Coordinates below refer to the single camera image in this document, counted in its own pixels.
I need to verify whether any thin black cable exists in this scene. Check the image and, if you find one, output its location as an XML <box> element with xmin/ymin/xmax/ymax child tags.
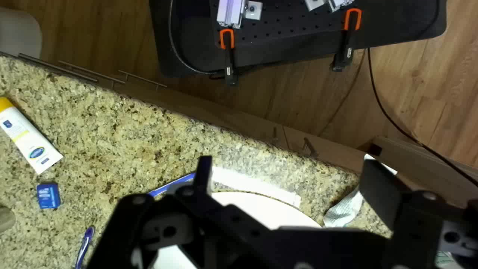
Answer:
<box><xmin>166</xmin><ymin>0</ymin><xmax>228</xmax><ymax>79</ymax></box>

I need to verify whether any long black cable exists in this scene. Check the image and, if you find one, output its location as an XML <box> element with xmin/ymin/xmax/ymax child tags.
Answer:
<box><xmin>367</xmin><ymin>46</ymin><xmax>478</xmax><ymax>173</ymax></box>

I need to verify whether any orange black clamp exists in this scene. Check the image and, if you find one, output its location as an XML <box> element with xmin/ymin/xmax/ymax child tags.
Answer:
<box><xmin>331</xmin><ymin>5</ymin><xmax>365</xmax><ymax>73</ymax></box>
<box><xmin>217</xmin><ymin>26</ymin><xmax>241</xmax><ymax>86</ymax></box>

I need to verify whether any wooden vanity cabinet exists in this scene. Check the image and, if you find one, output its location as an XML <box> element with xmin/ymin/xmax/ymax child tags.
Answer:
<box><xmin>111</xmin><ymin>79</ymin><xmax>478</xmax><ymax>206</ymax></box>

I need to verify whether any white sink basin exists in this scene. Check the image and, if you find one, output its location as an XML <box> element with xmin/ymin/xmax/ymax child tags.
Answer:
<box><xmin>131</xmin><ymin>165</ymin><xmax>323</xmax><ymax>269</ymax></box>

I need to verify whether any metal drawer handle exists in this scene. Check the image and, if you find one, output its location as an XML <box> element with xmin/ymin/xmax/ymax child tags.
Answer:
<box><xmin>18</xmin><ymin>52</ymin><xmax>101</xmax><ymax>83</ymax></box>
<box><xmin>57</xmin><ymin>58</ymin><xmax>128</xmax><ymax>86</ymax></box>

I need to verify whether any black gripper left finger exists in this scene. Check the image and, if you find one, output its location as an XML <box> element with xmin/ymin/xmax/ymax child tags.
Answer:
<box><xmin>195</xmin><ymin>153</ymin><xmax>216</xmax><ymax>200</ymax></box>

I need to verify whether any small blue packet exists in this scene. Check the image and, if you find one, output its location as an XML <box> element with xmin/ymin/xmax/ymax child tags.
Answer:
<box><xmin>36</xmin><ymin>180</ymin><xmax>63</xmax><ymax>210</ymax></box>

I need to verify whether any beige rounded bin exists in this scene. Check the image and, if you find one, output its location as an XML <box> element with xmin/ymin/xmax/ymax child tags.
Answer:
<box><xmin>0</xmin><ymin>5</ymin><xmax>44</xmax><ymax>59</ymax></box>

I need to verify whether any white mounting bracket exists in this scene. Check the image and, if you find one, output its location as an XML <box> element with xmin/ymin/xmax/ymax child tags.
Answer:
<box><xmin>216</xmin><ymin>0</ymin><xmax>249</xmax><ymax>29</ymax></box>

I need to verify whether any black robot table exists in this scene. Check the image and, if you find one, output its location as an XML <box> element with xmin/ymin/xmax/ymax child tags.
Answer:
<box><xmin>148</xmin><ymin>0</ymin><xmax>449</xmax><ymax>79</ymax></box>

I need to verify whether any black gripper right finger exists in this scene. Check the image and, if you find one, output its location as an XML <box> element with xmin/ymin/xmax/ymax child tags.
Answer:
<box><xmin>358</xmin><ymin>158</ymin><xmax>416</xmax><ymax>231</ymax></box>

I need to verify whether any blue pen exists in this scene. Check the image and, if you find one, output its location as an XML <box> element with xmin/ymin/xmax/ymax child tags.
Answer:
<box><xmin>74</xmin><ymin>225</ymin><xmax>98</xmax><ymax>269</ymax></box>

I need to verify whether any white crumpled cloth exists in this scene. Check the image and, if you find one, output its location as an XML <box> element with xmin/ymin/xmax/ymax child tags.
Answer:
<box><xmin>323</xmin><ymin>188</ymin><xmax>368</xmax><ymax>230</ymax></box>

